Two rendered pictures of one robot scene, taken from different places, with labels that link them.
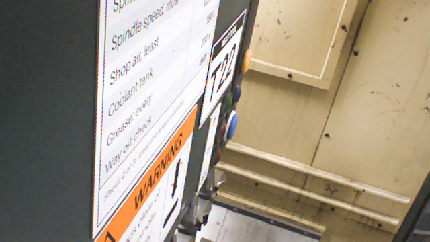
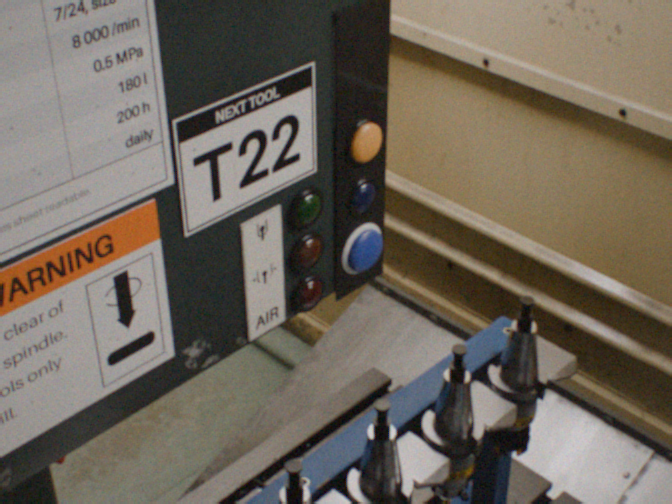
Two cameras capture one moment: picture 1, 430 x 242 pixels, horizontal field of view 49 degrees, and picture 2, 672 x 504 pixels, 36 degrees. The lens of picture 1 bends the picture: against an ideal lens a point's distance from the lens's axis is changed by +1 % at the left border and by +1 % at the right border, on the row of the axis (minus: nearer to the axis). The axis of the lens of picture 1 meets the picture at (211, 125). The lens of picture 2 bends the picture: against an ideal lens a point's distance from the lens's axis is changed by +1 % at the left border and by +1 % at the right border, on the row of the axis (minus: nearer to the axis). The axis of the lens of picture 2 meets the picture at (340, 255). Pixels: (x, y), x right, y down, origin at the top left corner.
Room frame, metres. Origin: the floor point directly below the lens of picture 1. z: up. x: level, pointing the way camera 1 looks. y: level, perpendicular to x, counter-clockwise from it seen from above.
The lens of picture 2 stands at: (-0.03, -0.31, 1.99)
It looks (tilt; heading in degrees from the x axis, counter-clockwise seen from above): 35 degrees down; 33
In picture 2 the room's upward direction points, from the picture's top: straight up
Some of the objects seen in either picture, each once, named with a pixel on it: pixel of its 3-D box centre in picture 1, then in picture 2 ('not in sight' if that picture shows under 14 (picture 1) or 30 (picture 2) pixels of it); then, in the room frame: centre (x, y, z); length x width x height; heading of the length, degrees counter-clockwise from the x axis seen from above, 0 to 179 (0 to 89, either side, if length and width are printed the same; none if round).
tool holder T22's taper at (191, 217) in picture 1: (189, 204); (455, 400); (0.67, 0.01, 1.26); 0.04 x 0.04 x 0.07
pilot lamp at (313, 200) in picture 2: (226, 104); (307, 209); (0.39, -0.01, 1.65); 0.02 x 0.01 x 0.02; 168
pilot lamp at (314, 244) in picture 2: (220, 131); (308, 252); (0.39, -0.01, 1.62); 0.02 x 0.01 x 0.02; 168
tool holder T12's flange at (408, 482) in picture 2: not in sight; (380, 491); (0.57, 0.04, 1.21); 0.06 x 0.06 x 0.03
